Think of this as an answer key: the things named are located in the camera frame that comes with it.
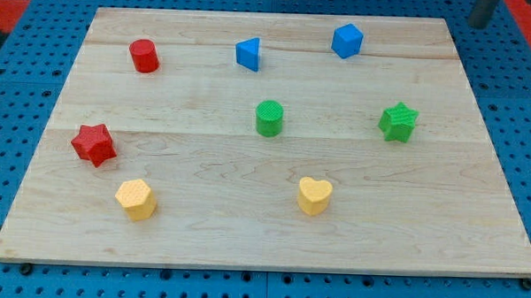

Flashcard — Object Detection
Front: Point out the blue cube block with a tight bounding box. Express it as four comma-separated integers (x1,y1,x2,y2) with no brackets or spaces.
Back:
331,24,365,59

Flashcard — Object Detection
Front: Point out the green cylinder block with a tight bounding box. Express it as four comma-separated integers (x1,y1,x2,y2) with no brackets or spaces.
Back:
255,100,284,137

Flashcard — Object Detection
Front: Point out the wooden board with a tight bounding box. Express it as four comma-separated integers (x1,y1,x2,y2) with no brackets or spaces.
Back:
0,8,531,278

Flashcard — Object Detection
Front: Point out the yellow heart block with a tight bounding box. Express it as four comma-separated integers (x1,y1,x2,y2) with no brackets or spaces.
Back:
296,177,333,216

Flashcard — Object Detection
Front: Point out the blue triangle block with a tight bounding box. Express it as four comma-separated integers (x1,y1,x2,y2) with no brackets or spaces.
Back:
235,37,260,72

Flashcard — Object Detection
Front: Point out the green star block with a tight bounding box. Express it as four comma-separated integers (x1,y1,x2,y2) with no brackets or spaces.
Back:
378,102,419,143

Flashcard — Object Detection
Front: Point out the yellow hexagon block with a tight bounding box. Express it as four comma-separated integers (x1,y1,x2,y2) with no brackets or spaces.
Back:
115,179,158,221

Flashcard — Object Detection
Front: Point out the red cylinder block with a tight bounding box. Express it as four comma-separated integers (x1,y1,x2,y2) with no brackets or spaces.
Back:
129,39,159,73

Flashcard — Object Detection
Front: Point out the red star block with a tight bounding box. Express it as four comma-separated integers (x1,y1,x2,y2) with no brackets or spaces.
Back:
71,124,117,168

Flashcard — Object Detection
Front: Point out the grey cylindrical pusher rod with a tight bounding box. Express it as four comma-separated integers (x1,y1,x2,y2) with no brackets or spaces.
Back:
466,0,500,29

